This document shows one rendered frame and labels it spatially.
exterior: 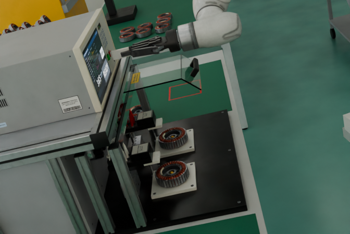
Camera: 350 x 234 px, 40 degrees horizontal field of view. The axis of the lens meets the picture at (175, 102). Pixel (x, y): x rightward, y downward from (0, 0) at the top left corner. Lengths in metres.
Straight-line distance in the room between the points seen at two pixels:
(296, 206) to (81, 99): 1.54
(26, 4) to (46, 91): 3.78
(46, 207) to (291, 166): 1.78
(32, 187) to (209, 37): 0.71
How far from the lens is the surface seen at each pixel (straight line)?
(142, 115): 1.80
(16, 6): 5.24
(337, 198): 2.68
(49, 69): 1.42
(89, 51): 1.48
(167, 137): 1.86
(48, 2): 5.14
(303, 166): 2.94
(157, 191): 1.61
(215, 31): 1.59
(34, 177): 1.45
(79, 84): 1.42
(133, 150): 1.59
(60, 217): 1.52
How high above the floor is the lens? 1.67
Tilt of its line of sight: 24 degrees down
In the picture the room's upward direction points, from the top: 16 degrees counter-clockwise
